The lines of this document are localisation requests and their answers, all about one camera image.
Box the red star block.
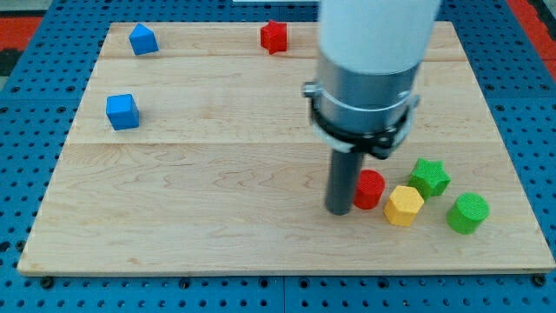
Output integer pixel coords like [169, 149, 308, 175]
[260, 20, 288, 55]

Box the green cylinder block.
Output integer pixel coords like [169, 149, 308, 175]
[447, 192, 490, 235]

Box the blue pentagon block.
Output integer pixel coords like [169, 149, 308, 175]
[129, 23, 159, 56]

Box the yellow hexagon block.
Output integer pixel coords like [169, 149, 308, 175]
[383, 185, 425, 227]

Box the light wooden board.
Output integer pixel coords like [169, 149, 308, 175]
[17, 22, 555, 276]

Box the green star block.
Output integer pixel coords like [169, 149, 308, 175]
[407, 157, 452, 201]

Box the blue cube block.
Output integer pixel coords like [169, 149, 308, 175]
[105, 94, 140, 130]

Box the red cylinder block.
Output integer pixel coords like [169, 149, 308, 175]
[353, 170, 386, 210]

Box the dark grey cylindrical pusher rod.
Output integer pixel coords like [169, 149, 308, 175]
[325, 150, 364, 216]

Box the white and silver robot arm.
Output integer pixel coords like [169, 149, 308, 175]
[303, 0, 441, 159]

